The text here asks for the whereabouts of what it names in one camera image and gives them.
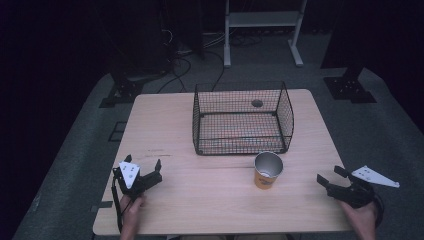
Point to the person's right hand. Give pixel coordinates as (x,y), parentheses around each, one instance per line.
(361,218)

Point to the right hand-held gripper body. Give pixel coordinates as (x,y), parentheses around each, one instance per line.
(355,195)

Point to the white metal stand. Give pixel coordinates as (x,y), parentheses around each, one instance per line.
(263,20)

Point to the grey round table grommet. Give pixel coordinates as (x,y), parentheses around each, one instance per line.
(257,103)

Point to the black stand base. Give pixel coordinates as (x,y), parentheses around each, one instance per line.
(123,91)
(349,88)

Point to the orange metal cup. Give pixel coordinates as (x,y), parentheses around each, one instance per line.
(266,171)

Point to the person's left hand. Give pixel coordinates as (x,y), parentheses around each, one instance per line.
(131,210)

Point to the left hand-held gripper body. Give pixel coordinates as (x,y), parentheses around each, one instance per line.
(133,184)

